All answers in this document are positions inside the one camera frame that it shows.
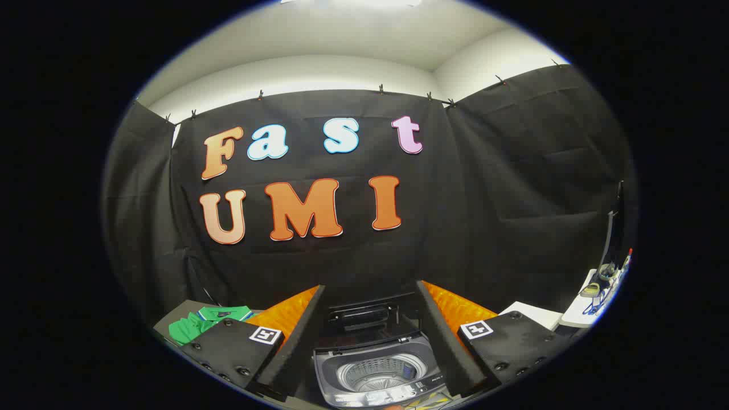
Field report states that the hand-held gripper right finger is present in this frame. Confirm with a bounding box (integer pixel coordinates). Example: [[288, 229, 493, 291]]
[[416, 280, 571, 399]]

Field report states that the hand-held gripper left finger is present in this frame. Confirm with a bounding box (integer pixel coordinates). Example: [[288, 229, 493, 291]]
[[179, 285, 326, 401]]

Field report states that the dark washing machine lid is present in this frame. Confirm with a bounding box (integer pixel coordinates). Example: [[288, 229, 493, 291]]
[[326, 293, 423, 349]]

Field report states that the grey washing machine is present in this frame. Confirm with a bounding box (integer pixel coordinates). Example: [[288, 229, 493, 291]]
[[312, 333, 452, 409]]

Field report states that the green polo shirt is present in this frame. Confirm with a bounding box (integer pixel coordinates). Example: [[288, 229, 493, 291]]
[[168, 306, 255, 347]]

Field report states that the grey cabinet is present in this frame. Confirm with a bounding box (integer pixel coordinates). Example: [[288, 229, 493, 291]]
[[153, 300, 264, 345]]

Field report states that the white side table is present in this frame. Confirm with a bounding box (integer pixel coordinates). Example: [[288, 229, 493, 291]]
[[558, 268, 627, 329]]

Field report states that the black upright stand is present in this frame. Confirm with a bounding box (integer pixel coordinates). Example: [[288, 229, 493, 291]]
[[603, 181, 626, 275]]

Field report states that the row of black cloth clips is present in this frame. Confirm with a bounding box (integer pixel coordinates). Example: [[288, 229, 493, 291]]
[[133, 58, 566, 124]]

